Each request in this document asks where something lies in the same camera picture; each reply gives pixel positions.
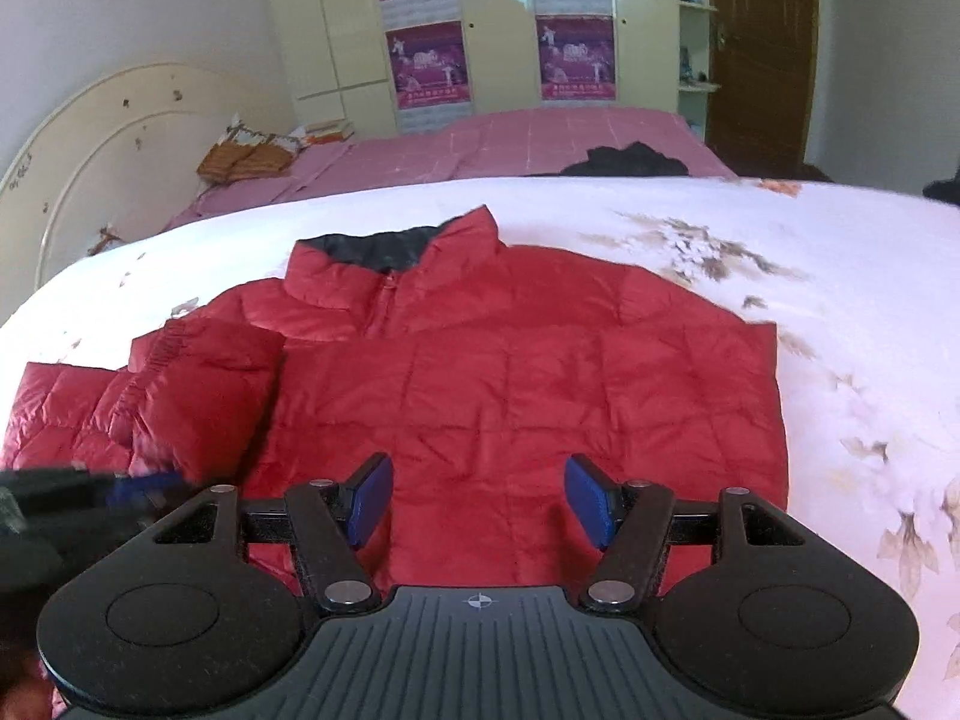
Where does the dark bundle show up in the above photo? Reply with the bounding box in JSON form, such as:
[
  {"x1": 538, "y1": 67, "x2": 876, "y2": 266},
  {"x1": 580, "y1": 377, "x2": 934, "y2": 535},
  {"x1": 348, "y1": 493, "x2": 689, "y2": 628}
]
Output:
[{"x1": 922, "y1": 163, "x2": 960, "y2": 205}]

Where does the cream arched headboard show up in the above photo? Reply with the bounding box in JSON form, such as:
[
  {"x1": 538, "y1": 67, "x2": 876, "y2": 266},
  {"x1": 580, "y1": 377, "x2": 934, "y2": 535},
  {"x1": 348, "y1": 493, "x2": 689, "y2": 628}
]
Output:
[{"x1": 0, "y1": 64, "x2": 297, "y2": 308}]

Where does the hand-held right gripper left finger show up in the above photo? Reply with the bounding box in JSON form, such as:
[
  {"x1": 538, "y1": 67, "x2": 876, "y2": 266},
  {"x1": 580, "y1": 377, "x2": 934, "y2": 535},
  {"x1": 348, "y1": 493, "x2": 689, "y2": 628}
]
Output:
[{"x1": 152, "y1": 452, "x2": 396, "y2": 613}]

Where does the cream wardrobe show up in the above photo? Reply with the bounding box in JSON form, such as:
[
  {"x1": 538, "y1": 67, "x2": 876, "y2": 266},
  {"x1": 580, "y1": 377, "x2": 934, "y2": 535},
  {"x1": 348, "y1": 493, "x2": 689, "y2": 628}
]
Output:
[{"x1": 262, "y1": 0, "x2": 680, "y2": 137}]

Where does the orange striped pillow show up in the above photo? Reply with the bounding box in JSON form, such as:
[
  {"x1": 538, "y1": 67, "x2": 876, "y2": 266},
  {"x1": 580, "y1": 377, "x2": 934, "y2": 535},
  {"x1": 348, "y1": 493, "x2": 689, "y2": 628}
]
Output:
[{"x1": 196, "y1": 120, "x2": 305, "y2": 185}]

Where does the cream corner shelf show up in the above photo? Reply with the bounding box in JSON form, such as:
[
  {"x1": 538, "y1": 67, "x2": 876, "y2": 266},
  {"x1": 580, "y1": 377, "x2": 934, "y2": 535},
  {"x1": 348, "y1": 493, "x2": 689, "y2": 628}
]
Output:
[{"x1": 675, "y1": 0, "x2": 721, "y2": 143}]

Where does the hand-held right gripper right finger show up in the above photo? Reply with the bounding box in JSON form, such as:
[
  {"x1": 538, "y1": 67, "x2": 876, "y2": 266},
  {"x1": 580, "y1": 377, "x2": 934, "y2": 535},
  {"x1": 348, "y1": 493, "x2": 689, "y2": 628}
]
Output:
[{"x1": 562, "y1": 452, "x2": 808, "y2": 613}]

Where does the pink checked bedsheet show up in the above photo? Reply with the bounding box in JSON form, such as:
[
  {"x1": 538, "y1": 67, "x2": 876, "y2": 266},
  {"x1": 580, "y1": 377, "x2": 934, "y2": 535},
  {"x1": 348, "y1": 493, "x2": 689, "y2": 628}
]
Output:
[{"x1": 161, "y1": 106, "x2": 740, "y2": 233}]

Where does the black cloth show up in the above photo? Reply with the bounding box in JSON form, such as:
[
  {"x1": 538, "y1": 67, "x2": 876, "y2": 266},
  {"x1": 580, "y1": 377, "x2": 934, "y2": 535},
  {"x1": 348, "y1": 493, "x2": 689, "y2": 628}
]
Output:
[{"x1": 540, "y1": 141, "x2": 688, "y2": 179}]

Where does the brown wooden door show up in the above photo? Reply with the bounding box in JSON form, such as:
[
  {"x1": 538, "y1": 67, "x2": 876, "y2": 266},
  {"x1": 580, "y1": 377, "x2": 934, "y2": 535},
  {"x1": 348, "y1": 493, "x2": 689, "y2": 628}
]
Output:
[{"x1": 705, "y1": 0, "x2": 820, "y2": 163}]

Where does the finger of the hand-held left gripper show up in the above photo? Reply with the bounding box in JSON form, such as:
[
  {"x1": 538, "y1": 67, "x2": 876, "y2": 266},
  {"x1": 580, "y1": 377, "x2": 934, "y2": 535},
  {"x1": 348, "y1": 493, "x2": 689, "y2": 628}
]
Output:
[{"x1": 105, "y1": 470, "x2": 188, "y2": 515}]

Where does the white floral quilt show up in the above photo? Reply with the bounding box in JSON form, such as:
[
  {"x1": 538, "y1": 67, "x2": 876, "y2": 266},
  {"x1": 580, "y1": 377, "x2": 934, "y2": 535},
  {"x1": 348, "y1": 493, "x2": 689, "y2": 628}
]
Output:
[{"x1": 0, "y1": 178, "x2": 960, "y2": 720}]

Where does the red puffer jacket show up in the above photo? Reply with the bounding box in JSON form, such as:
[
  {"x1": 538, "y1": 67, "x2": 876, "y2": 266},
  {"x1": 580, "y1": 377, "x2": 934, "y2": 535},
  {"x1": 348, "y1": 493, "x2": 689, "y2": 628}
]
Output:
[{"x1": 0, "y1": 204, "x2": 790, "y2": 720}]

